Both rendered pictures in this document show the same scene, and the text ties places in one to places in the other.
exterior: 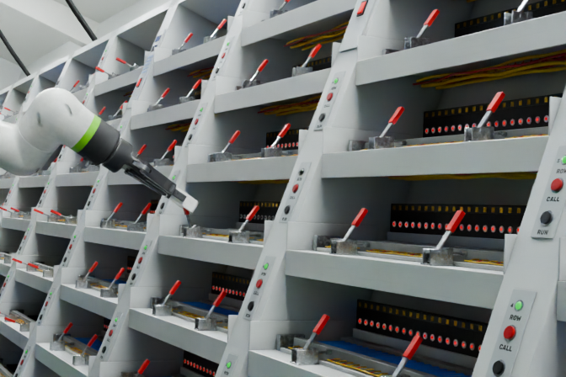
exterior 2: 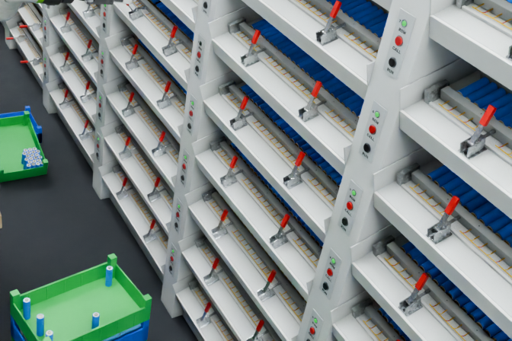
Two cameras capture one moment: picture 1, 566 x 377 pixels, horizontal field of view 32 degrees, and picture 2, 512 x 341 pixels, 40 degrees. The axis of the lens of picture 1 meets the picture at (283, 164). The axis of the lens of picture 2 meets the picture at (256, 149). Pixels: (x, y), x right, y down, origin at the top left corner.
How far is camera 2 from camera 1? 1.20 m
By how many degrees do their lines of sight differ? 46
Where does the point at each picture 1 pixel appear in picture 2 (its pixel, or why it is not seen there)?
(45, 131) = (12, 4)
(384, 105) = not seen: outside the picture
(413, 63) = (260, 10)
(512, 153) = (326, 154)
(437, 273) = (292, 200)
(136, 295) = (110, 41)
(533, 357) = (341, 292)
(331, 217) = (226, 69)
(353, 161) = (232, 64)
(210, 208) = not seen: outside the picture
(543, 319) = (345, 277)
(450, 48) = (283, 24)
